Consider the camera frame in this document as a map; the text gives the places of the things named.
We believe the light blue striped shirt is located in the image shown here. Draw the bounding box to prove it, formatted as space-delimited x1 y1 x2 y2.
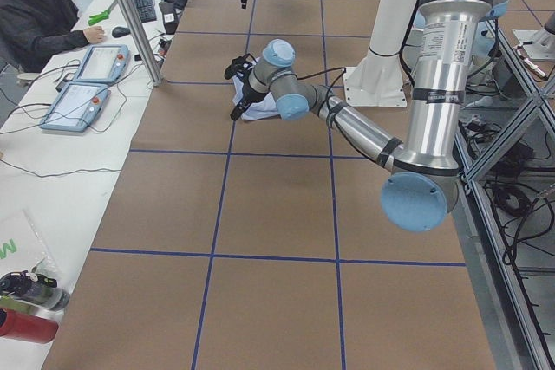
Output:
232 74 278 120

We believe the dark box with white label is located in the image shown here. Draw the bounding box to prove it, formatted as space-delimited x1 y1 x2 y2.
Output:
159 1 179 35

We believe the black keyboard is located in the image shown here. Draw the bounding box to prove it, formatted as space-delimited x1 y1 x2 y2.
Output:
133 0 157 23

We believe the black computer mouse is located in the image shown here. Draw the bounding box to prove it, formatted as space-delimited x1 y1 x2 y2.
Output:
111 26 131 38

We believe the brown paper table cover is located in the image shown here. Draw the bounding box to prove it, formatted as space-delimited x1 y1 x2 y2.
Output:
44 0 495 369

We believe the upper blue teach pendant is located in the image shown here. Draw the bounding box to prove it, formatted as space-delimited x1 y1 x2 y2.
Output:
74 44 130 85

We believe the blue teach pendant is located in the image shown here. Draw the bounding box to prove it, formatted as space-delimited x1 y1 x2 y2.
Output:
38 82 110 133
74 44 130 85

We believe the lower blue teach pendant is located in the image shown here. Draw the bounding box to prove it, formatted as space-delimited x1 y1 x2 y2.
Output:
38 82 110 133

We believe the seated person in black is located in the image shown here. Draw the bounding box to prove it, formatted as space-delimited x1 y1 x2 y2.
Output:
1 0 105 73

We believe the clear plastic bag green print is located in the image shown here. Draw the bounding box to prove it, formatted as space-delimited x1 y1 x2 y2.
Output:
1 210 62 279

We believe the clear bottle black cap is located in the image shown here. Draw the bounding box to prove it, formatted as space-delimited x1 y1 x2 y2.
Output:
1 270 70 311

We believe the red bottle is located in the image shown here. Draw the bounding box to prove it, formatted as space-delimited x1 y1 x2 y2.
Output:
1 308 59 344

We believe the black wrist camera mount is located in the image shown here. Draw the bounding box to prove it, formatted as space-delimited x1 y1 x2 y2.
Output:
224 53 256 81

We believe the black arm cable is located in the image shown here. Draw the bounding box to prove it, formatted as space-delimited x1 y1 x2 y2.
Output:
298 67 348 111

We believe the white camera pillar with base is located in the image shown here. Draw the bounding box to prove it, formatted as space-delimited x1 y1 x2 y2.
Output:
343 0 417 107

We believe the aluminium frame post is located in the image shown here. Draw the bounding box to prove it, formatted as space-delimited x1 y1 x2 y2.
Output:
117 0 162 87

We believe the green handled tool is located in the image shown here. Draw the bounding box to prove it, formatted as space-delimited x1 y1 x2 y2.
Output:
88 0 118 26

